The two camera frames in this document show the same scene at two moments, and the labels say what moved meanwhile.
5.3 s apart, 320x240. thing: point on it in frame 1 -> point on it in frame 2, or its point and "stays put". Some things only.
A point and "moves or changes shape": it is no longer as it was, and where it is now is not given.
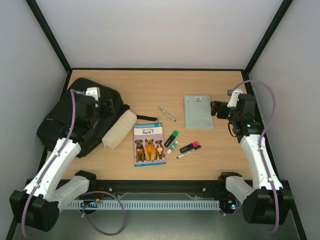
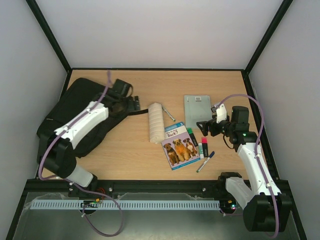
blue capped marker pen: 197,147 -> 205,161
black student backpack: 85,111 moves or changes shape
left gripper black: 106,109 -> 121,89
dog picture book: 149,149 -> 179,146
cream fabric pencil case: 119,131 -> 156,126
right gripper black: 219,110 -> 212,127
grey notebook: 197,110 stays put
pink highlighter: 189,147 -> 204,142
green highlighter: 171,139 -> 191,133
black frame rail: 208,186 stays put
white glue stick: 171,148 -> 201,150
